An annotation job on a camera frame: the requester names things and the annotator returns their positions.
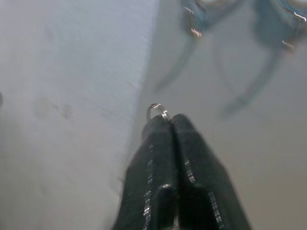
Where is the grey wall board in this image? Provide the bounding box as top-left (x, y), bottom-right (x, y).
top-left (112, 0), bottom-right (307, 230)

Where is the white square wall hook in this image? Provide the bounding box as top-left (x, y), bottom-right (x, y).
top-left (183, 0), bottom-right (225, 39)

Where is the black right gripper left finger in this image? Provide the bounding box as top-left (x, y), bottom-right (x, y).
top-left (117, 113), bottom-right (175, 230)

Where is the silver key ring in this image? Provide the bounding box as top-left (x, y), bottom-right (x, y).
top-left (146, 103), bottom-right (173, 123)

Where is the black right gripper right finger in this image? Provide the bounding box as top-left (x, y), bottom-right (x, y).
top-left (171, 113), bottom-right (253, 230)

